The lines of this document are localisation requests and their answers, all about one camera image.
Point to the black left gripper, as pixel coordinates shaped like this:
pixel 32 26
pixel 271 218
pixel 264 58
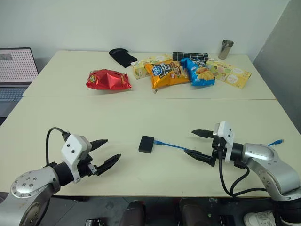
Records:
pixel 84 168

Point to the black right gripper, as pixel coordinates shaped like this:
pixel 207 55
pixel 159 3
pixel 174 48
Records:
pixel 216 150

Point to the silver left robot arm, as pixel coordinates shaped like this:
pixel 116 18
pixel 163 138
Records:
pixel 33 186

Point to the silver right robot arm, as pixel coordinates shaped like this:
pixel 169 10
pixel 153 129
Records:
pixel 275 169

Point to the black adapter box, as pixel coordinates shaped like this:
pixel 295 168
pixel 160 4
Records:
pixel 145 144

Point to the dark rounded shape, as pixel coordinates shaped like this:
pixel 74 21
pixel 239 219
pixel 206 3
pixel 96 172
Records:
pixel 134 213

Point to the blue chips bag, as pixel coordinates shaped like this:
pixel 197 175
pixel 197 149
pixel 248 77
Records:
pixel 201 74

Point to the red snack bag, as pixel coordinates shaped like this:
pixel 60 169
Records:
pixel 107 80

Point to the yellow snack box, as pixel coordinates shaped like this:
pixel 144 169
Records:
pixel 231 74
pixel 140 69

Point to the orange snack bag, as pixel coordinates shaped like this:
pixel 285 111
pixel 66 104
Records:
pixel 164 74

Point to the black checked cloth pouch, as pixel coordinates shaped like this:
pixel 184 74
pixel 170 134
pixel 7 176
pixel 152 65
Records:
pixel 190 56

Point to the white shoe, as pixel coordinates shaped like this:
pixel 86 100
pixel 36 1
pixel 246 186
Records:
pixel 257 217

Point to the stainless steel cup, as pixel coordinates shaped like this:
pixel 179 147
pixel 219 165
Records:
pixel 225 50

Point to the black fabric pouch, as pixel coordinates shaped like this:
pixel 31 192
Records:
pixel 121 57

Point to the grey partition panel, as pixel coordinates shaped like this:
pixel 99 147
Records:
pixel 282 70

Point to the grey laptop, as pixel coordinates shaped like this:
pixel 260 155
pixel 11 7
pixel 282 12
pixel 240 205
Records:
pixel 16 68

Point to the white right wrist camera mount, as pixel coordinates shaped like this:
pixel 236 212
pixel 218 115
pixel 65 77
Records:
pixel 225 134

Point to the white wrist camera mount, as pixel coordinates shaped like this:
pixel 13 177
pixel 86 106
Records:
pixel 73 146
pixel 225 134

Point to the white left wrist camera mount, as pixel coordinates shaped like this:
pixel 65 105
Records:
pixel 73 146

